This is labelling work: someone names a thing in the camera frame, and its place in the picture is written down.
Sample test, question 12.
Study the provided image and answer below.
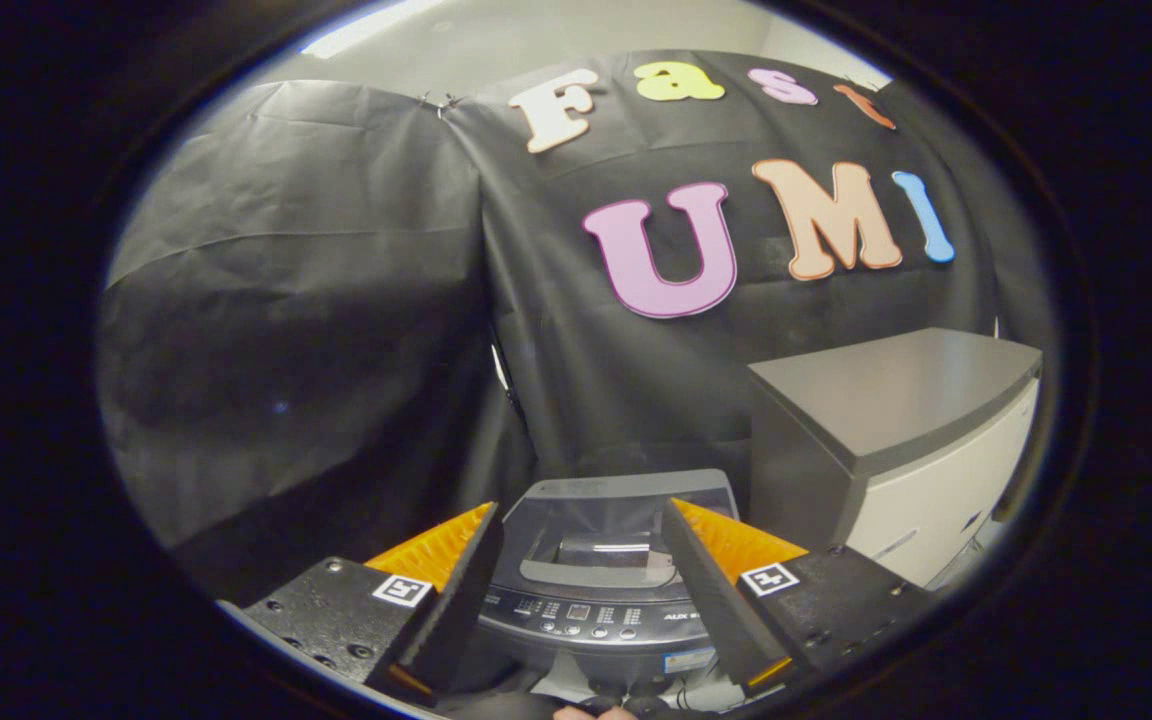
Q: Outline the tangle of floor cables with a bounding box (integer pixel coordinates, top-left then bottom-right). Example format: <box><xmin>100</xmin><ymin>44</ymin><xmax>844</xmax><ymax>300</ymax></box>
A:
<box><xmin>671</xmin><ymin>675</ymin><xmax>737</xmax><ymax>713</ymax></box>

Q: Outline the black backdrop cloth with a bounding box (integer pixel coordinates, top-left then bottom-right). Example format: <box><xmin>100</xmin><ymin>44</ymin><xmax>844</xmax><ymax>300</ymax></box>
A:
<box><xmin>96</xmin><ymin>50</ymin><xmax>1047</xmax><ymax>601</ymax></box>

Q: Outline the grey washing machine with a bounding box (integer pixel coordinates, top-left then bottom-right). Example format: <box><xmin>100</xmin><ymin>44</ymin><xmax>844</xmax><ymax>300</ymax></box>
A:
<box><xmin>456</xmin><ymin>468</ymin><xmax>749</xmax><ymax>706</ymax></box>

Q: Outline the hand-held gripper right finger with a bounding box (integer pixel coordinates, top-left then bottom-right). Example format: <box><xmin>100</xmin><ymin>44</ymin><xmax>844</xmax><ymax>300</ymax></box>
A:
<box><xmin>661</xmin><ymin>497</ymin><xmax>937</xmax><ymax>701</ymax></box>

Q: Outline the white cabinet with grey frame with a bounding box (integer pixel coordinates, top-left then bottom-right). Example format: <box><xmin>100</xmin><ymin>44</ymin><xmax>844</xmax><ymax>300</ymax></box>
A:
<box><xmin>746</xmin><ymin>328</ymin><xmax>1045</xmax><ymax>591</ymax></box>

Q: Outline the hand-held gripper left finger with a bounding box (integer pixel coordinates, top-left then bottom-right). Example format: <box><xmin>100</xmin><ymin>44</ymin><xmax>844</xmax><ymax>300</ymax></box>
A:
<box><xmin>219</xmin><ymin>502</ymin><xmax>505</xmax><ymax>706</ymax></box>

